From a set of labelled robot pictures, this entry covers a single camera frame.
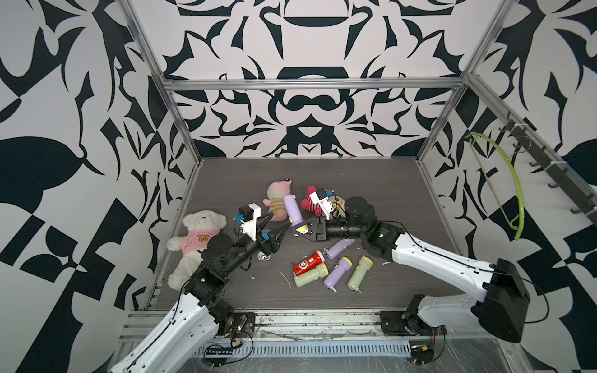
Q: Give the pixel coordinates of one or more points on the black connector box left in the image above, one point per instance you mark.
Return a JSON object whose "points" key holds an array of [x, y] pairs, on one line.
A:
{"points": [[217, 355]]}

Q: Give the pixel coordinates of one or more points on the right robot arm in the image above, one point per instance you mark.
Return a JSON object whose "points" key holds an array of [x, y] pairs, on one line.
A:
{"points": [[493, 296]]}

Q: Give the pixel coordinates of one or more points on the light green flashlight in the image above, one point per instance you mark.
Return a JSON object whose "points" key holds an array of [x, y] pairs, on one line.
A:
{"points": [[316, 273], [364, 266]]}

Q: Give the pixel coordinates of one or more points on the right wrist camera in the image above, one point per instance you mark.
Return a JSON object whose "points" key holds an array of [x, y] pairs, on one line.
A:
{"points": [[322, 198]]}

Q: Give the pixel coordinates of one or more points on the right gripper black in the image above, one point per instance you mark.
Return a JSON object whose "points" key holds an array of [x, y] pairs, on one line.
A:
{"points": [[312, 235]]}

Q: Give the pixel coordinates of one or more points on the black hook rail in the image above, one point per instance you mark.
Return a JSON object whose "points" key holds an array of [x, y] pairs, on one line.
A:
{"points": [[545, 158]]}

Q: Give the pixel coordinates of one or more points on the pink plush striped shirt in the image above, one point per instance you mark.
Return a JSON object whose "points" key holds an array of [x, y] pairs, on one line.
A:
{"points": [[276, 192]]}

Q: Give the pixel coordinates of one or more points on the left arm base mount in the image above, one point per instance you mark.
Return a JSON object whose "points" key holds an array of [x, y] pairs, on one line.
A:
{"points": [[238, 325]]}

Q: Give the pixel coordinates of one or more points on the purple flashlight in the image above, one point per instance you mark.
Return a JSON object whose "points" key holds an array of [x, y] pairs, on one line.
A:
{"points": [[342, 267], [336, 249], [294, 213]]}

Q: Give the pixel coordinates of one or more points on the red flashlight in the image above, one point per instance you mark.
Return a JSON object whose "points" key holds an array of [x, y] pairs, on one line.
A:
{"points": [[309, 263]]}

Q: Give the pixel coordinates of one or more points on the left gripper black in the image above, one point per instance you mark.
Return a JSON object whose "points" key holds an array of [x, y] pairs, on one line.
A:
{"points": [[269, 244]]}

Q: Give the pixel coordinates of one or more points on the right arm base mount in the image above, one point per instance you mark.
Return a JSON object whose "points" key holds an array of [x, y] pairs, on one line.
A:
{"points": [[407, 323]]}

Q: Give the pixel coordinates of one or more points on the black connector box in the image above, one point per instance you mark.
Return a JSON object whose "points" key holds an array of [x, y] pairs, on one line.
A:
{"points": [[217, 355], [421, 354]]}

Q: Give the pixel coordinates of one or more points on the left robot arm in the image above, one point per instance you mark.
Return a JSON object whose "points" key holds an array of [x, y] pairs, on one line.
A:
{"points": [[200, 310]]}

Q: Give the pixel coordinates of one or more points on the white plush yellow glasses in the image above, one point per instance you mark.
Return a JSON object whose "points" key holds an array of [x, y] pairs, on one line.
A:
{"points": [[307, 205]]}

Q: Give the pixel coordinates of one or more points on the black connector box right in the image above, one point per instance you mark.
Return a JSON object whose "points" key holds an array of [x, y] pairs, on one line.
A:
{"points": [[421, 354]]}

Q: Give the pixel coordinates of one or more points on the green hoop on wall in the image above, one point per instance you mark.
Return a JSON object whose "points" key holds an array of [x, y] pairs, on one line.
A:
{"points": [[517, 222]]}

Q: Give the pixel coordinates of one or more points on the white teddy bear pink shirt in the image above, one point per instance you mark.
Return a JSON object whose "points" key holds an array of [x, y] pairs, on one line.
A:
{"points": [[201, 227]]}

